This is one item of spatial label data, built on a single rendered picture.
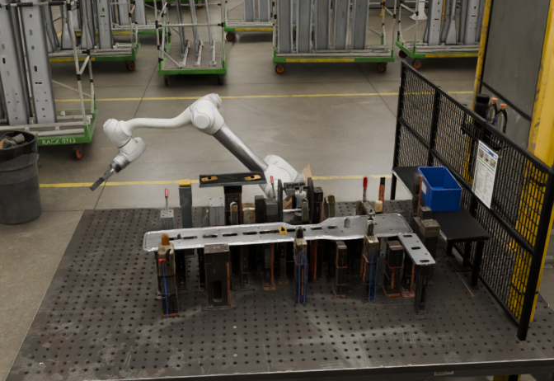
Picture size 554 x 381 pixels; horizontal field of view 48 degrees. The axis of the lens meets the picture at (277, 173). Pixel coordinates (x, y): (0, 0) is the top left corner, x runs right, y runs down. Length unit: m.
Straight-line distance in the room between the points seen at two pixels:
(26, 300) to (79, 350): 1.75
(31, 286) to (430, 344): 2.97
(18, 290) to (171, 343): 2.10
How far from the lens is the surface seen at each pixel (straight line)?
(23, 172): 5.59
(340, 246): 3.12
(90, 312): 3.28
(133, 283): 3.44
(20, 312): 4.65
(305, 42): 10.02
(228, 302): 3.17
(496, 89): 5.63
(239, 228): 3.25
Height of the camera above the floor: 2.58
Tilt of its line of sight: 24 degrees down
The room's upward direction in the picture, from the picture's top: straight up
